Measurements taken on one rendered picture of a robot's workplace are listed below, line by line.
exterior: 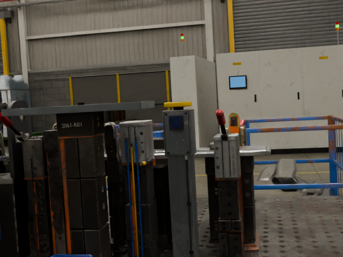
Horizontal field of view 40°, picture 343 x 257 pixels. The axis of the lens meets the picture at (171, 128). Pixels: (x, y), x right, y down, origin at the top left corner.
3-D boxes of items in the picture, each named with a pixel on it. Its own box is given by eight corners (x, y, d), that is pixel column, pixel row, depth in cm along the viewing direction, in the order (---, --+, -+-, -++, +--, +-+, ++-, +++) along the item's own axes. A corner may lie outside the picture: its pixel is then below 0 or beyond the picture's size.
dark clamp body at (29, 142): (72, 254, 148) (63, 133, 146) (53, 270, 135) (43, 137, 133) (41, 254, 150) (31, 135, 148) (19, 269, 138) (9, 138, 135)
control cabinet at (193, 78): (197, 144, 1177) (192, 46, 1162) (219, 144, 1163) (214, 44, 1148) (173, 157, 946) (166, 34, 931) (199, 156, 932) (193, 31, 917)
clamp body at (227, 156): (250, 254, 139) (244, 132, 137) (248, 267, 128) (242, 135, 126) (217, 253, 141) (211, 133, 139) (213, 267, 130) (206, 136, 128)
